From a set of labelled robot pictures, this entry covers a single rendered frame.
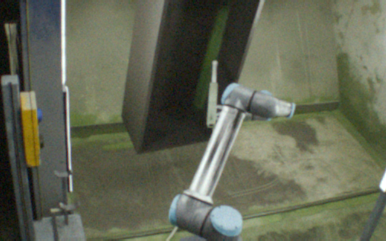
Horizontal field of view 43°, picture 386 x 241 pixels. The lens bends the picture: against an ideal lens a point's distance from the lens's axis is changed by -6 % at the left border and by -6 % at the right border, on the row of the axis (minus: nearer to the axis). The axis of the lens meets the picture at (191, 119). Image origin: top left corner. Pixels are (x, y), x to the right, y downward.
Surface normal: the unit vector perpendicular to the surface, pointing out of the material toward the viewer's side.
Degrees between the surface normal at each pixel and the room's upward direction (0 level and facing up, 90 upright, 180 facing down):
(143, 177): 0
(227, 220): 5
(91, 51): 57
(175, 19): 102
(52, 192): 90
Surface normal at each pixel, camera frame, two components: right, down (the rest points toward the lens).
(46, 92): 0.32, 0.56
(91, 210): 0.11, -0.83
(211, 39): 0.38, 0.70
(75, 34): 0.33, 0.02
